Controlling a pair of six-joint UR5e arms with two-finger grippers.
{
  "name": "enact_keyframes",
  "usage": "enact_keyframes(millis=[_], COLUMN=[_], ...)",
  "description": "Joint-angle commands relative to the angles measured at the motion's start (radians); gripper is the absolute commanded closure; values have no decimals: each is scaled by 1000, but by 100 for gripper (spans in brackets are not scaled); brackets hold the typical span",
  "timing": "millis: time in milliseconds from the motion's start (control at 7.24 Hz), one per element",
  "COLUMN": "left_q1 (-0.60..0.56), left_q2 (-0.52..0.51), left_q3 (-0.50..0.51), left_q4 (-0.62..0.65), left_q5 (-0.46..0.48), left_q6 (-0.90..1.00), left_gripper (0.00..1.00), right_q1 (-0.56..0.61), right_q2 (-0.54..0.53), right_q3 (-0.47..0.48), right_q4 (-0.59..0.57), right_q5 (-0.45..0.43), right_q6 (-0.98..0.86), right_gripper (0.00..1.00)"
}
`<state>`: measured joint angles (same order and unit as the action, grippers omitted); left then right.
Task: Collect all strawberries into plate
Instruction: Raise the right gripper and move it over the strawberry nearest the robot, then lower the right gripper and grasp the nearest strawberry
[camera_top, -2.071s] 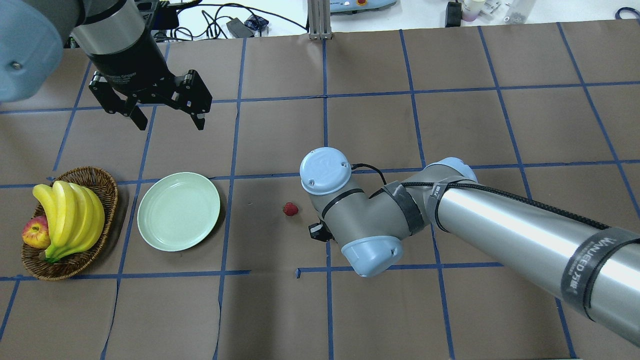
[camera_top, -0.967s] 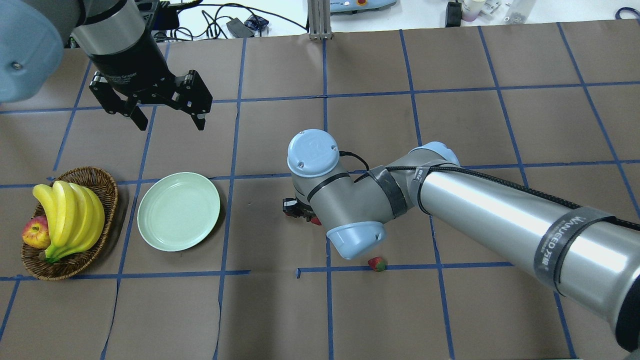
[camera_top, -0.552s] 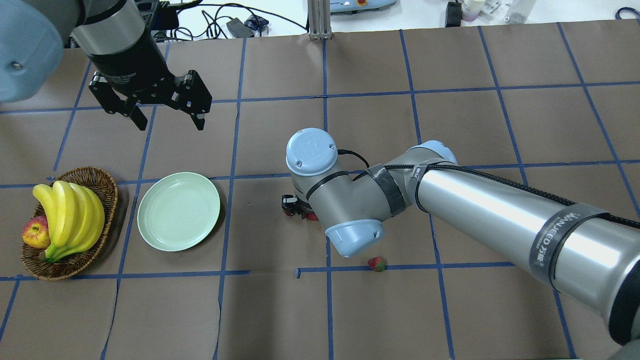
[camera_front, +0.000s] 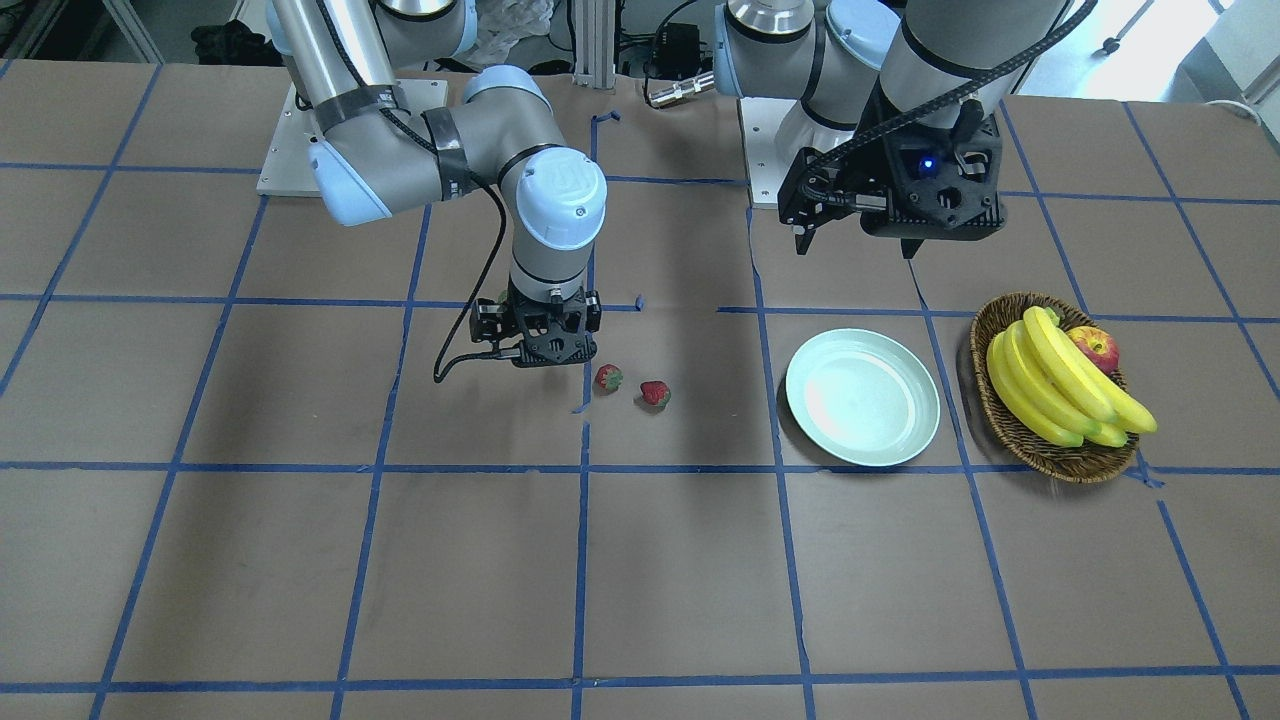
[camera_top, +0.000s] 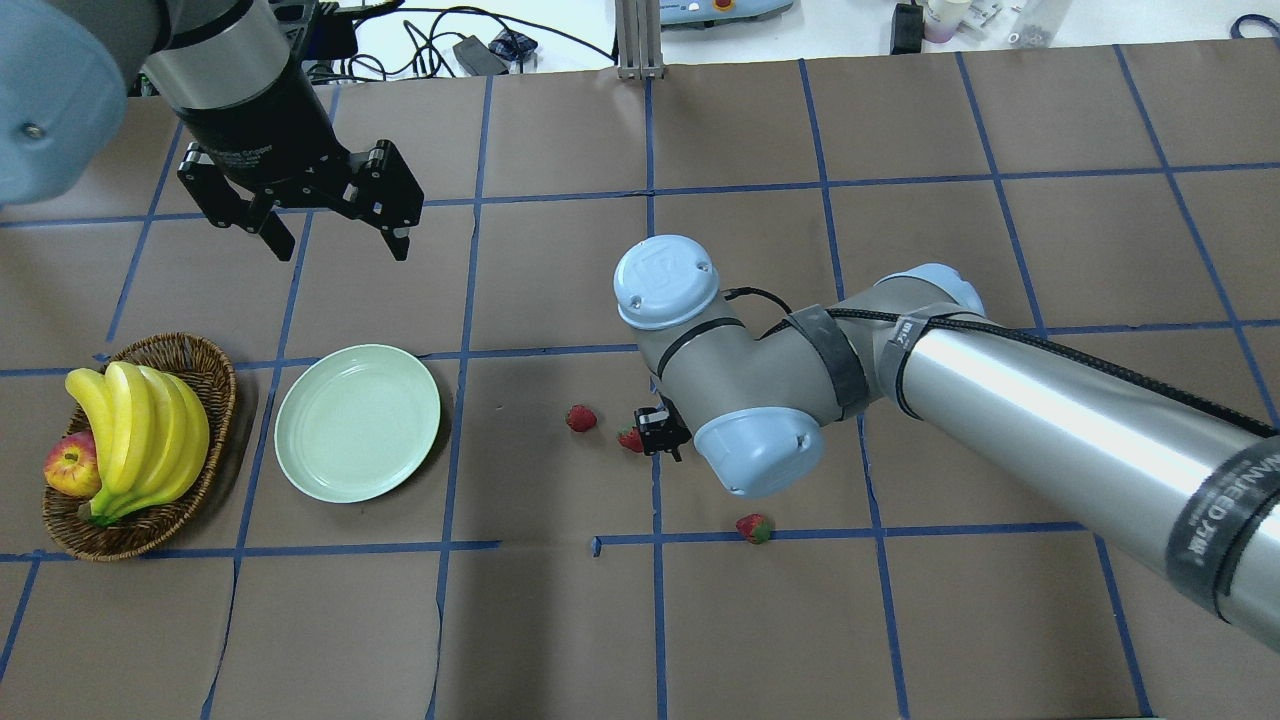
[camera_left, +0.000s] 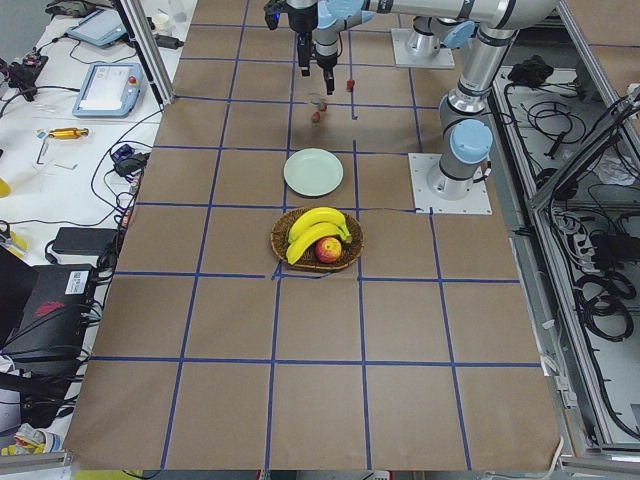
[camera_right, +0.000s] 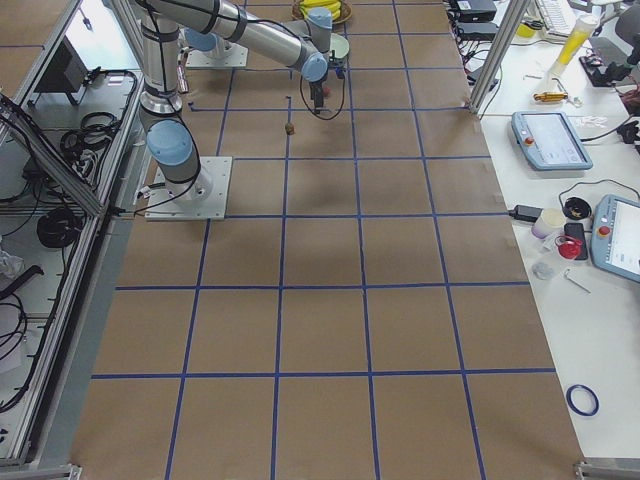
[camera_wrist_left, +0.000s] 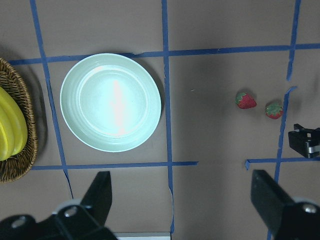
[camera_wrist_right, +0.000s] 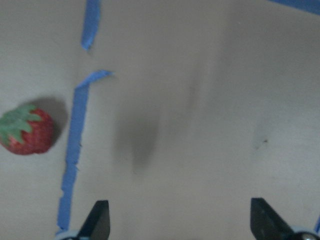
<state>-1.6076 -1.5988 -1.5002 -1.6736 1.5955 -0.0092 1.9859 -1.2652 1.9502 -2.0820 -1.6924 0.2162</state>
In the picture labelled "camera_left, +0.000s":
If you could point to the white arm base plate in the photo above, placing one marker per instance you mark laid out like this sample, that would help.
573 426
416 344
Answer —
435 193
416 50

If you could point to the yellow banana bunch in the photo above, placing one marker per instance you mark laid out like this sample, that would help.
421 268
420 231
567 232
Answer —
313 225

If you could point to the black computer box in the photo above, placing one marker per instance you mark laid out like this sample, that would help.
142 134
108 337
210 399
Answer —
54 318

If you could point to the pale green round plate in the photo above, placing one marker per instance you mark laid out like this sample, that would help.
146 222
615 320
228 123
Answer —
313 172

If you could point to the aluminium frame post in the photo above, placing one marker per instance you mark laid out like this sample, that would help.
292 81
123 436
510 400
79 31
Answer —
137 26

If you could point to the gold metal tool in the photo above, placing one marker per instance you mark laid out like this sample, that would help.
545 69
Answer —
68 133

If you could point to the blue grey teach pendant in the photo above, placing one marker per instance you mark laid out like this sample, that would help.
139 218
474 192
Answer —
109 90

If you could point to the red yellow apple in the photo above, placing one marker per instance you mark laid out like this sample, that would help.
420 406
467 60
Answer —
328 250

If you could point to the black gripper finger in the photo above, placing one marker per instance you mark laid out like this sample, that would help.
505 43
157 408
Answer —
329 80
304 52

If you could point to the black power adapter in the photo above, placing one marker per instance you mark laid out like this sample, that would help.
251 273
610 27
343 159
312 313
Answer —
83 241

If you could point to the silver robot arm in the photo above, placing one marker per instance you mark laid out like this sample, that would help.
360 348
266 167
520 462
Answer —
467 140
318 26

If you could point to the brown wicker basket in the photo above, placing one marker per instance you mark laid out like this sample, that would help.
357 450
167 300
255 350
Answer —
308 262

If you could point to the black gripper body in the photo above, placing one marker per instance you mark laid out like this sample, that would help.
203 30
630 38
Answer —
326 62
301 22

